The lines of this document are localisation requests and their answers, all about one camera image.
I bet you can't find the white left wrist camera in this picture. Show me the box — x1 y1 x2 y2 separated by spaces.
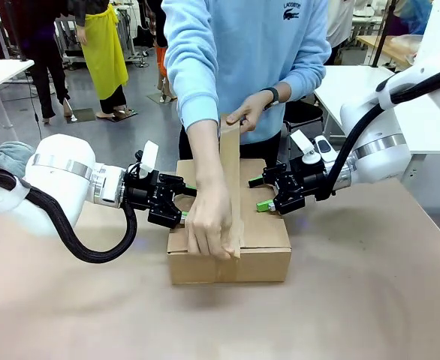
135 140 160 182

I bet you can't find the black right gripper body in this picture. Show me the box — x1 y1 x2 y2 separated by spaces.
289 157 330 202

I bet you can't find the person in black clothes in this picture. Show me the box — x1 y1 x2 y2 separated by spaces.
143 0 169 50

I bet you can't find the large white work table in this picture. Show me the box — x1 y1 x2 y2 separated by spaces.
312 65 440 155

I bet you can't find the light blue towel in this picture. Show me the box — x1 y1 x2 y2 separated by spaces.
0 140 36 178

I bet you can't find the person's left hand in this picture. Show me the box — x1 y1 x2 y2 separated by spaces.
225 91 278 134

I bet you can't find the person in light blue sweater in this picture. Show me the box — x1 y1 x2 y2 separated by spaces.
161 0 333 161

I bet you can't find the person's right forearm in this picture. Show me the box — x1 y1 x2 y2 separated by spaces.
184 118 223 193

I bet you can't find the wooden background table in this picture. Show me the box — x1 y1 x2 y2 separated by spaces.
356 34 420 69

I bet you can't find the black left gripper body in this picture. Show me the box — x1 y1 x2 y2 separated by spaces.
122 172 169 213

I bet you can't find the person's left forearm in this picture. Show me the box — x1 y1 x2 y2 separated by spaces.
273 80 294 103

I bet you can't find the person in black trousers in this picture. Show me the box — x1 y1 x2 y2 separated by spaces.
15 0 74 125

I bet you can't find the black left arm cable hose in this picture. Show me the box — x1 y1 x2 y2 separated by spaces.
0 163 138 264

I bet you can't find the person's right hand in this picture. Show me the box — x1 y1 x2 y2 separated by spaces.
184 182 235 262

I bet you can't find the black wrist watch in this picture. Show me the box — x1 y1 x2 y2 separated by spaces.
260 86 282 111

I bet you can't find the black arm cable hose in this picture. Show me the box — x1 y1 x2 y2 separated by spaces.
0 163 138 264
316 62 440 203

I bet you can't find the brown cardboard box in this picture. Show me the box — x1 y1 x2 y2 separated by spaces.
166 157 293 286

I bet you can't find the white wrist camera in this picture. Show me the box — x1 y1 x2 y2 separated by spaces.
135 140 160 182
290 130 321 165

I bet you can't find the dark floor mat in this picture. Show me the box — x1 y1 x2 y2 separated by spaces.
67 107 97 123

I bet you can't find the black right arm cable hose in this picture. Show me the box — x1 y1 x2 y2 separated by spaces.
316 62 440 203

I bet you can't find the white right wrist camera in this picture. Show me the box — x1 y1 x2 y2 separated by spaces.
290 130 321 165

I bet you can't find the person in white shirt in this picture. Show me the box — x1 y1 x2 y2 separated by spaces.
325 0 356 52

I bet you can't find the brown packing tape strip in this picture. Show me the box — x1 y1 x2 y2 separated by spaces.
218 113 246 260

